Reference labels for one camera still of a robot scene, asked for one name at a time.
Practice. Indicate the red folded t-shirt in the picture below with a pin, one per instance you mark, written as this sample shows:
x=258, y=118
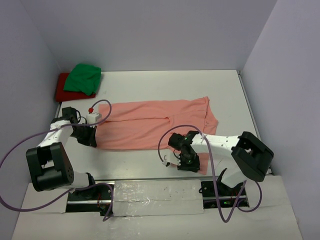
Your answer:
x=62, y=95

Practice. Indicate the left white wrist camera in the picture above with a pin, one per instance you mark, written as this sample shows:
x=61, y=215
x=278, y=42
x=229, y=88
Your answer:
x=93, y=117

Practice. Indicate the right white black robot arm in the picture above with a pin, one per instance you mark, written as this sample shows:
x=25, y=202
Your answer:
x=244, y=157

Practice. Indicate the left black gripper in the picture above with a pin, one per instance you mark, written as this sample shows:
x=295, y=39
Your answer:
x=91, y=140

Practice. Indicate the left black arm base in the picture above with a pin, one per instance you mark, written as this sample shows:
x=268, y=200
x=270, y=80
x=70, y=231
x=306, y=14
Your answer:
x=95, y=200

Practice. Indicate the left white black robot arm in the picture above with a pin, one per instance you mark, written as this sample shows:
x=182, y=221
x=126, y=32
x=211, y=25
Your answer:
x=48, y=163

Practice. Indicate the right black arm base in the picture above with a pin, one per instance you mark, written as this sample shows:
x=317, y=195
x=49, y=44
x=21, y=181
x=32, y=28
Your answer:
x=227, y=195

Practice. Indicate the salmon pink t-shirt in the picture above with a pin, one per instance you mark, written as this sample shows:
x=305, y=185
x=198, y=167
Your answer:
x=147, y=125

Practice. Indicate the green folded t-shirt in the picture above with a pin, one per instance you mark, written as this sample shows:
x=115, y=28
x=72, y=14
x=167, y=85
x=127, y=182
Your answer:
x=83, y=78

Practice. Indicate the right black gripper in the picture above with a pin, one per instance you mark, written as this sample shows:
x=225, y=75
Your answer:
x=194, y=167

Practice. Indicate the silver tape patch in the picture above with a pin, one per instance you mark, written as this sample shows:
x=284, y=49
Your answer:
x=157, y=198

